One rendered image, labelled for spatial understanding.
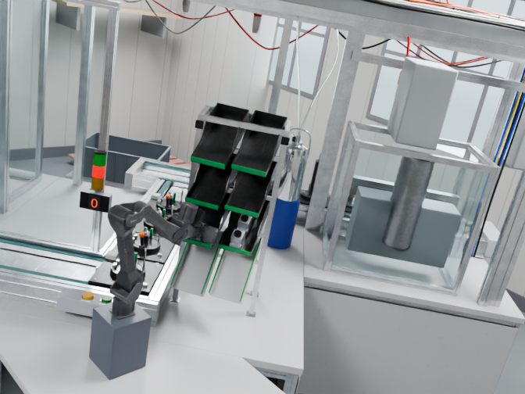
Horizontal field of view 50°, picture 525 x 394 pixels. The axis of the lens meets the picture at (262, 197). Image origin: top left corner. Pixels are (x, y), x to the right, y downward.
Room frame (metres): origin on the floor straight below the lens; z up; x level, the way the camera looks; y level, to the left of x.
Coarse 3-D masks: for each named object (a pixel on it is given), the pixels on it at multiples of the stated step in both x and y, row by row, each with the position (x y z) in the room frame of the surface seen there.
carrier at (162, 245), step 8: (136, 232) 2.38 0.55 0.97; (152, 232) 2.31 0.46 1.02; (136, 240) 2.26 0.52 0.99; (144, 240) 2.25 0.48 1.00; (152, 240) 2.29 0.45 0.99; (160, 240) 2.35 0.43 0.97; (168, 240) 2.36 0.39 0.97; (136, 248) 2.20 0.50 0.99; (144, 248) 2.20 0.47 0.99; (152, 248) 2.22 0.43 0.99; (160, 248) 2.27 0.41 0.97; (168, 248) 2.29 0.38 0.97; (152, 256) 2.18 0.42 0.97; (168, 256) 2.22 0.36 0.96
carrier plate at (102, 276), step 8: (104, 264) 2.03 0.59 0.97; (152, 264) 2.11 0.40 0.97; (160, 264) 2.12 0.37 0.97; (96, 272) 1.96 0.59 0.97; (104, 272) 1.97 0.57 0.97; (152, 272) 2.04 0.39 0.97; (160, 272) 2.08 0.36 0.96; (96, 280) 1.90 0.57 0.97; (104, 280) 1.91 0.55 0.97; (112, 280) 1.93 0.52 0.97; (152, 280) 1.98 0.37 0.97; (144, 288) 1.91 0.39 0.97
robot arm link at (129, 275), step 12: (108, 216) 1.54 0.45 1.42; (120, 216) 1.52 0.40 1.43; (120, 228) 1.53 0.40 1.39; (132, 228) 1.55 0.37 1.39; (120, 240) 1.55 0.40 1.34; (132, 240) 1.57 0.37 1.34; (120, 252) 1.57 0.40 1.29; (132, 252) 1.58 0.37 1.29; (120, 264) 1.58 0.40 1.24; (132, 264) 1.58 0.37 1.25; (120, 276) 1.59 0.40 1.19; (132, 276) 1.58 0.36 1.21; (132, 288) 1.57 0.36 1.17
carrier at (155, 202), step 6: (174, 192) 2.80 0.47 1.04; (156, 198) 2.83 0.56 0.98; (162, 198) 2.78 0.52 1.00; (174, 198) 2.79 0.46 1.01; (150, 204) 2.75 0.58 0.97; (156, 204) 2.72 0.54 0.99; (162, 204) 2.73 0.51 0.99; (174, 204) 2.76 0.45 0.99; (180, 204) 2.78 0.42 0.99; (168, 210) 2.69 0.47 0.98; (174, 210) 2.70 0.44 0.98; (168, 216) 2.64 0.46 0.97
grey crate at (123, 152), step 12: (120, 144) 4.26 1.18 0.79; (132, 144) 4.26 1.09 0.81; (144, 144) 4.26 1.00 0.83; (156, 144) 4.25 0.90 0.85; (108, 156) 3.86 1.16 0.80; (120, 156) 3.86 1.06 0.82; (132, 156) 3.85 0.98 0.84; (144, 156) 4.26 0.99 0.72; (156, 156) 4.26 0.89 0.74; (168, 156) 4.17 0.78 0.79; (108, 168) 3.86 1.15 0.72; (120, 168) 3.86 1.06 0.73; (108, 180) 3.86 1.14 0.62; (120, 180) 3.86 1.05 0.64
